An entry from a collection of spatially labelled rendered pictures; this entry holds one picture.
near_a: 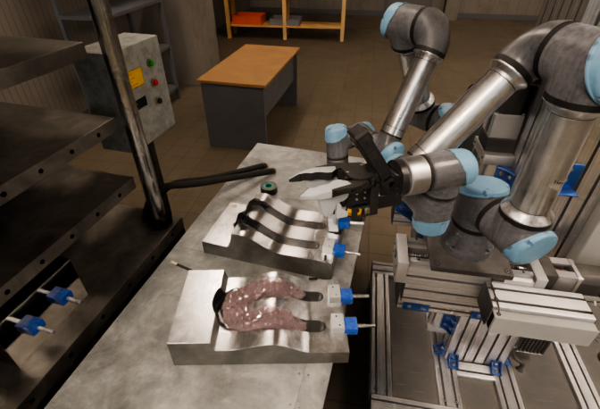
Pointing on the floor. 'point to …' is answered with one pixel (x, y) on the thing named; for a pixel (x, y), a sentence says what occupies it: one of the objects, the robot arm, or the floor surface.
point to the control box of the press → (144, 56)
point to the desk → (247, 94)
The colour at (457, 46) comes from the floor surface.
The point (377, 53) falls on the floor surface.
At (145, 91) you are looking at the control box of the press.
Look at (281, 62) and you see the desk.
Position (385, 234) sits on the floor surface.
